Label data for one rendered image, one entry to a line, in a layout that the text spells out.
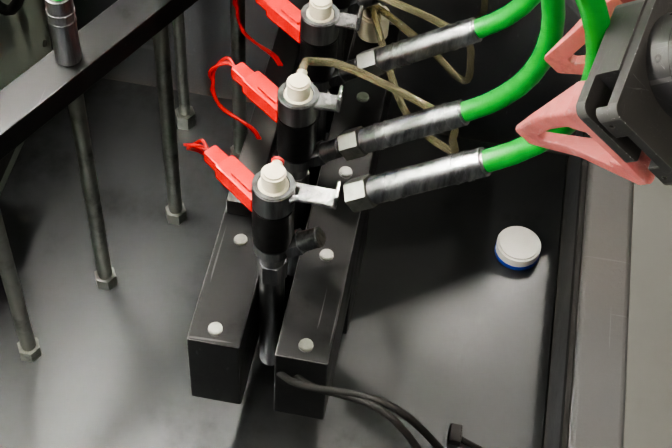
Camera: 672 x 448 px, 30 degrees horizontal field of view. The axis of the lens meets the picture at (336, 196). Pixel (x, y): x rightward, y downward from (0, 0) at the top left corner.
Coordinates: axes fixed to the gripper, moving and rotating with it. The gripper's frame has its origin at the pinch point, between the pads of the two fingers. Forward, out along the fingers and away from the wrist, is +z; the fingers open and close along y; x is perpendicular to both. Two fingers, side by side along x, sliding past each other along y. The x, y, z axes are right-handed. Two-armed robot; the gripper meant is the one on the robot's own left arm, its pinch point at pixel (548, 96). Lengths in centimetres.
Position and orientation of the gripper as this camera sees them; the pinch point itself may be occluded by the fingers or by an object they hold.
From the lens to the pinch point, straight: 71.6
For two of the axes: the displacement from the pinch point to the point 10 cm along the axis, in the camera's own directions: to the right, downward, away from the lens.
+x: 6.9, 5.5, 4.7
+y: -3.9, 8.3, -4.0
